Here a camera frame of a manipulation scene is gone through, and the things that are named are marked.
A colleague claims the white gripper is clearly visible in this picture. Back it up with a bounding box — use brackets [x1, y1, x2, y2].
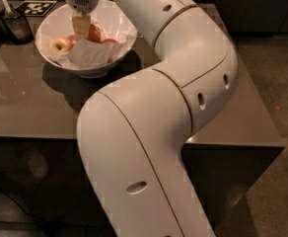
[65, 0, 99, 41]

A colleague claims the large red apple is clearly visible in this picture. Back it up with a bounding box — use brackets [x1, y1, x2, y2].
[88, 24, 102, 43]

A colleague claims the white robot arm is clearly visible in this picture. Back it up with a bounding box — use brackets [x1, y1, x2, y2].
[77, 0, 238, 237]

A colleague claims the yellow-red apple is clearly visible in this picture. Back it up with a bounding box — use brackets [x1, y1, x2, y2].
[49, 38, 73, 53]

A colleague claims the small red apple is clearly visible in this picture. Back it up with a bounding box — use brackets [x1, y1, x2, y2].
[101, 39, 118, 43]

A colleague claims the white bowl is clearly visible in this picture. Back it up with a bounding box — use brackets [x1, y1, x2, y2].
[35, 0, 139, 79]

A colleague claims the white crumpled paper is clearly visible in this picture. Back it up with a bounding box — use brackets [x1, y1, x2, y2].
[35, 8, 138, 70]

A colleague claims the black fiducial marker card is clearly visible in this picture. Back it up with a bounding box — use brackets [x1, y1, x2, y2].
[17, 0, 56, 17]

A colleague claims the black scoop with white handle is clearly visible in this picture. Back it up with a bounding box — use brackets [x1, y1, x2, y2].
[0, 0, 34, 44]

